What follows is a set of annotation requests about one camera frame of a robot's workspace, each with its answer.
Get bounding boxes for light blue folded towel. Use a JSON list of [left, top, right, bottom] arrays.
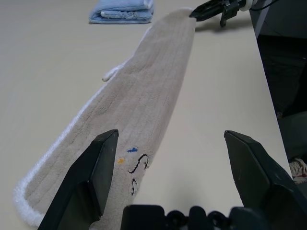
[[89, 0, 155, 24]]

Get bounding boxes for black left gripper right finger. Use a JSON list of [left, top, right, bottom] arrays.
[[224, 130, 307, 230]]

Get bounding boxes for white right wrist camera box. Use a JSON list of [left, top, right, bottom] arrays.
[[243, 0, 259, 12]]

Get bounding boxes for beige towel with white trim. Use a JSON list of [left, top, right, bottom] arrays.
[[13, 7, 196, 228]]

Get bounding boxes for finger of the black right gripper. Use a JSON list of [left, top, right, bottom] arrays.
[[189, 0, 224, 17], [191, 4, 225, 22]]

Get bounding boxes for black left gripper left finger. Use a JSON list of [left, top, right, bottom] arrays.
[[37, 129, 119, 230]]

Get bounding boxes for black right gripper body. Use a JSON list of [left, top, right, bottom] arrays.
[[219, 0, 248, 27]]

